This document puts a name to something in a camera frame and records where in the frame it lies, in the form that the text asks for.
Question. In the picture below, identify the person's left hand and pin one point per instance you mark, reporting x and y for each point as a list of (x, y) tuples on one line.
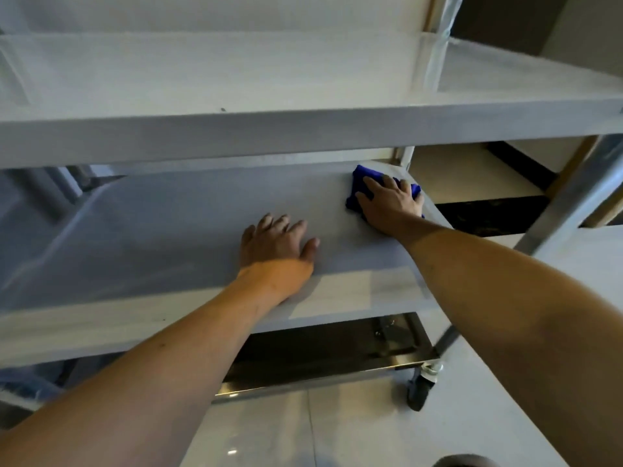
[(275, 260)]

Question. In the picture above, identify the person's right hand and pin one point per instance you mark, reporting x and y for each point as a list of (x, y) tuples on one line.
[(392, 209)]

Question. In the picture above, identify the blue cloth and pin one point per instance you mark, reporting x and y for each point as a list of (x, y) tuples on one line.
[(357, 177)]

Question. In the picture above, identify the stainless steel service trolley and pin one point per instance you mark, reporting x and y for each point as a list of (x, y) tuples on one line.
[(569, 204)]

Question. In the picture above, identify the person's left forearm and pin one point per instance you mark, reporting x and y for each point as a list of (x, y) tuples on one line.
[(136, 384)]

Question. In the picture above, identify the person's right forearm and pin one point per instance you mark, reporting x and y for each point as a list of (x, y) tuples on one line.
[(525, 325)]

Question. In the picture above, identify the black stone door threshold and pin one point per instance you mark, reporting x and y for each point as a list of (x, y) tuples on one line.
[(491, 216)]

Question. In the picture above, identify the black shorts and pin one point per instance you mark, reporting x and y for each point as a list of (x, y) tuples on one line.
[(465, 461)]

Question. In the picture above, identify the wooden door frame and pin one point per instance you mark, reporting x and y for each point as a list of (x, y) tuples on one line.
[(601, 209)]

